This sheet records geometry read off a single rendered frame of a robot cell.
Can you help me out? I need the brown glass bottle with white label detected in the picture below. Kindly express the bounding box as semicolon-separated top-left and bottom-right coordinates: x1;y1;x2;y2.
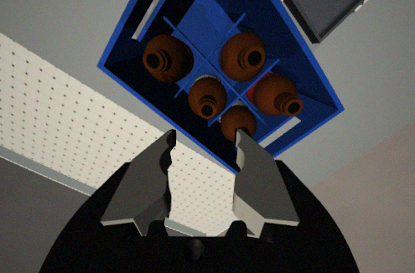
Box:
219;99;257;142

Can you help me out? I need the dark blue crate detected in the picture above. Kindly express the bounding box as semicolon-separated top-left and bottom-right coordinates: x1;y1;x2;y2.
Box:
97;0;345;175

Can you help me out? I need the black rectangular tray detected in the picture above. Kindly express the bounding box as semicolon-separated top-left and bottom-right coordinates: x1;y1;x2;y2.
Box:
283;0;365;44

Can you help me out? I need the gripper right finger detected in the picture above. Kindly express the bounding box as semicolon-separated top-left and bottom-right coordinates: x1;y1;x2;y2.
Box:
232;127;360;273

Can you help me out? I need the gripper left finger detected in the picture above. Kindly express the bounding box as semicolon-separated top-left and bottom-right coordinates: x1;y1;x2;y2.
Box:
39;129;176;273

